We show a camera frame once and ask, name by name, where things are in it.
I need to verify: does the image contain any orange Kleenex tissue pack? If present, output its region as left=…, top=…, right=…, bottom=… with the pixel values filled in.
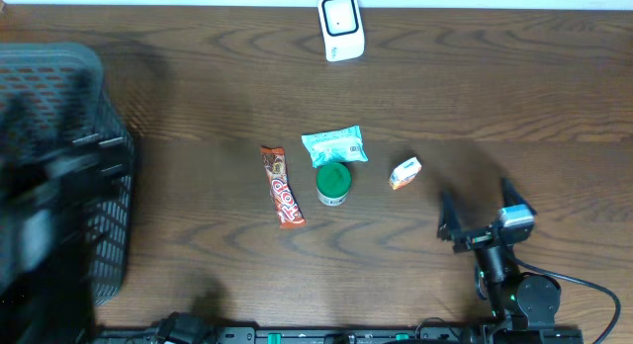
left=389, top=157, right=422, bottom=190

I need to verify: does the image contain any red Top chocolate bar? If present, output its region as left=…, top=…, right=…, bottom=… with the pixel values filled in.
left=260, top=147, right=307, bottom=229

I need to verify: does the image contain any teal wet wipes pack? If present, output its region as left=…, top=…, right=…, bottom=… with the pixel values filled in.
left=302, top=126, right=368, bottom=168

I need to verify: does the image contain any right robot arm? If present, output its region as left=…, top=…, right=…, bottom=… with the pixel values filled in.
left=437, top=179, right=561, bottom=333

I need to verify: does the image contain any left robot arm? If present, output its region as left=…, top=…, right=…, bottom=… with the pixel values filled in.
left=1, top=100, right=126, bottom=343

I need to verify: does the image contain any grey plastic basket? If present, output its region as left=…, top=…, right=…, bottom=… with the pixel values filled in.
left=1, top=43, right=136, bottom=304

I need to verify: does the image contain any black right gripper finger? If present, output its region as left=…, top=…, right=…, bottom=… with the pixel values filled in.
left=500, top=178, right=534, bottom=214
left=437, top=191, right=461, bottom=241

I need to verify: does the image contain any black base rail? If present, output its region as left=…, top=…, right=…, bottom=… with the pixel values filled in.
left=93, top=312, right=584, bottom=344

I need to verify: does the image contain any white barcode scanner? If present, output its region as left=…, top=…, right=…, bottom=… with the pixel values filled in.
left=317, top=0, right=365, bottom=62

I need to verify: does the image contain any green lid jar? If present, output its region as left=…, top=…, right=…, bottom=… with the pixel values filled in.
left=316, top=163, right=352, bottom=207

